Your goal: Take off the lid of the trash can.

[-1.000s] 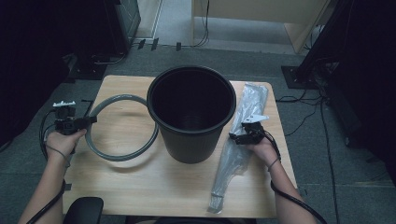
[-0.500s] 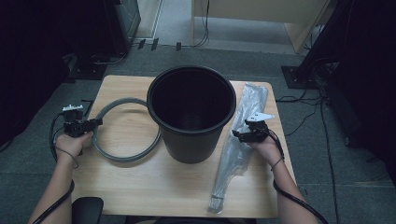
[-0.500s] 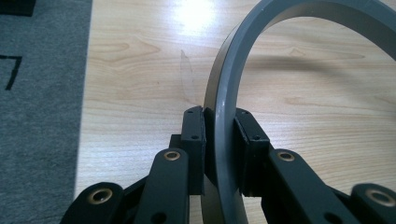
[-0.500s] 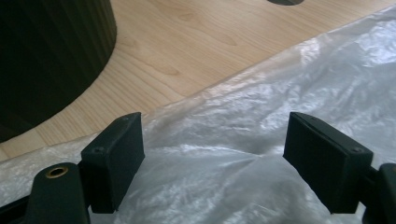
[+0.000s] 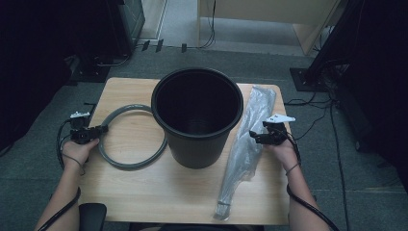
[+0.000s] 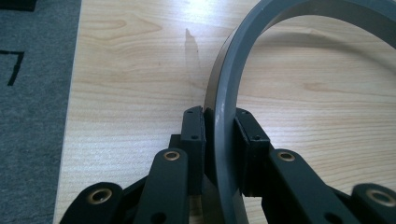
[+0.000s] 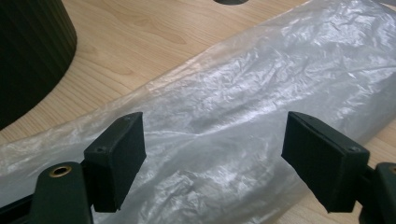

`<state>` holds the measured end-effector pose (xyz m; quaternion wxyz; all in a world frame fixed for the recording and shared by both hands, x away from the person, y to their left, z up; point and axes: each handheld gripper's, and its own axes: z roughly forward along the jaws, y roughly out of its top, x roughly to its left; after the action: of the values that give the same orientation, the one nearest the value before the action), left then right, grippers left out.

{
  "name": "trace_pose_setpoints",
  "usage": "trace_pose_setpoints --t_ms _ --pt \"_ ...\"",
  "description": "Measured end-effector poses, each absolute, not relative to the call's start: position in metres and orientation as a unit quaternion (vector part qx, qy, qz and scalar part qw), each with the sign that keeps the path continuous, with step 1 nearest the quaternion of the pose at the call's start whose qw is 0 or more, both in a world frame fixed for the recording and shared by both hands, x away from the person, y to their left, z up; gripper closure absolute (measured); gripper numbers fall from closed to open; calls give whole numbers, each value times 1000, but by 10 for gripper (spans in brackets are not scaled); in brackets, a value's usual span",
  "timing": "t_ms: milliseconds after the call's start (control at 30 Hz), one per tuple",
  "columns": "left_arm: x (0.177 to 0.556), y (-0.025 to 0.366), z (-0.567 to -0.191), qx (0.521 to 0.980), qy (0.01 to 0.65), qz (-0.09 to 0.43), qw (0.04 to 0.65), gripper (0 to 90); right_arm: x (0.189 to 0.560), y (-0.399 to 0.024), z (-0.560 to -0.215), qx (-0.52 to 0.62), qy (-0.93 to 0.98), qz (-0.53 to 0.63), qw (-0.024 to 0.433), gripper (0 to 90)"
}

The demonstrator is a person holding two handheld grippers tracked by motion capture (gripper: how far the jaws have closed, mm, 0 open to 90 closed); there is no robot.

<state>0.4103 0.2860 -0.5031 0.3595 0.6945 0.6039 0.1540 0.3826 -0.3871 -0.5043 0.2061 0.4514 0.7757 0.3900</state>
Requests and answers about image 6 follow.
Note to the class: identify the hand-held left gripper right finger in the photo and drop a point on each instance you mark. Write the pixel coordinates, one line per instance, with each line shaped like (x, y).
(252, 161)

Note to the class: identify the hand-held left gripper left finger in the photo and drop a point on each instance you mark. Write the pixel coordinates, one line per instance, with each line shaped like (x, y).
(194, 149)

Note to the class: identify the black stand base plate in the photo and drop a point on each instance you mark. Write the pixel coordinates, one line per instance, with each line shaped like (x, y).
(15, 4)

